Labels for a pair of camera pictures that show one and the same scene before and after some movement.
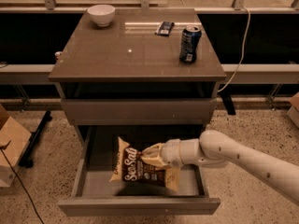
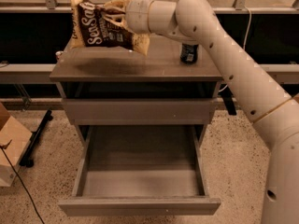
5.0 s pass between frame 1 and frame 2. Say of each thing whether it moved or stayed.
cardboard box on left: stayed
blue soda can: stayed
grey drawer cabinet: stayed
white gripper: moved
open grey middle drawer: stayed
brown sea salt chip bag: moved
